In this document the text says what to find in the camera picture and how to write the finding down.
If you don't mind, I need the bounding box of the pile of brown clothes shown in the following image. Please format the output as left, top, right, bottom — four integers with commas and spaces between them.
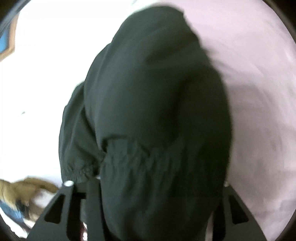
1, 177, 59, 221

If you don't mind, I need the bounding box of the wooden framed window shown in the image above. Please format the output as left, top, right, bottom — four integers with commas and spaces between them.
0, 14, 19, 61

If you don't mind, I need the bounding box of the black hooded puffer jacket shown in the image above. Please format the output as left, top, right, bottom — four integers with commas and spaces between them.
59, 6, 232, 240

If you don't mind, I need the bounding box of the pink bed sheet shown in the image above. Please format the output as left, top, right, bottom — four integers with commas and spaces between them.
162, 0, 296, 241

